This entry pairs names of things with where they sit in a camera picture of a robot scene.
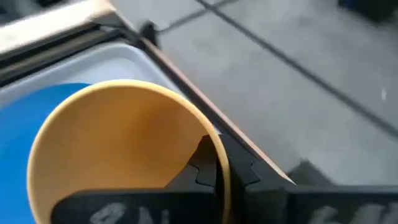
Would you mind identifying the black frame clamp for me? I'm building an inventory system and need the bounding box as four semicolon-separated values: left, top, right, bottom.
139;19;160;48

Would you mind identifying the grey plastic tray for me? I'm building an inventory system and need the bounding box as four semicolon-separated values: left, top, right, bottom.
0;42;185;110

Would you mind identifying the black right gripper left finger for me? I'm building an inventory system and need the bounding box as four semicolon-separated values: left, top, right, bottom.
50;134;218;224

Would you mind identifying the dark bulky object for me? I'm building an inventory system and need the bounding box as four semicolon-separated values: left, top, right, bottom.
338;0;398;23

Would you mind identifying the yellow plastic cup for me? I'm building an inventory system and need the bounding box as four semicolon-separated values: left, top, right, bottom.
26;78;232;224

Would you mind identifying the blue round plate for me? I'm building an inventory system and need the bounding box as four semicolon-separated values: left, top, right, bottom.
0;82;91;224

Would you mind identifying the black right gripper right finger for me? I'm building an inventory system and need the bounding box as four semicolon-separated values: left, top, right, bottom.
219;133;398;224

